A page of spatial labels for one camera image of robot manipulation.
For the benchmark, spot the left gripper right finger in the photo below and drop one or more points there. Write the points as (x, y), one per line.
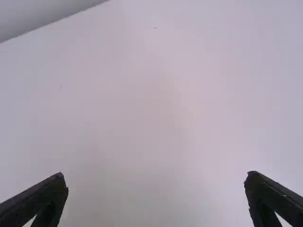
(267, 189)

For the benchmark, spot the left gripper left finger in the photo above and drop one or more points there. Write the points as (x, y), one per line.
(35, 196)

